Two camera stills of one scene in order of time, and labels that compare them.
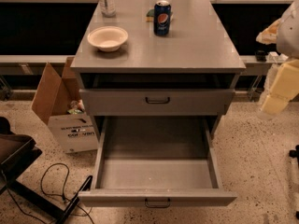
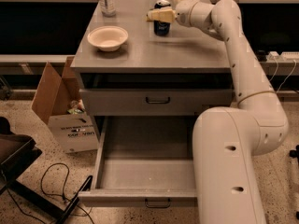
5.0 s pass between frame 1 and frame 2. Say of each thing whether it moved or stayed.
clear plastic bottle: stayed
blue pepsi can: stayed
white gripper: moved
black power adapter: stayed
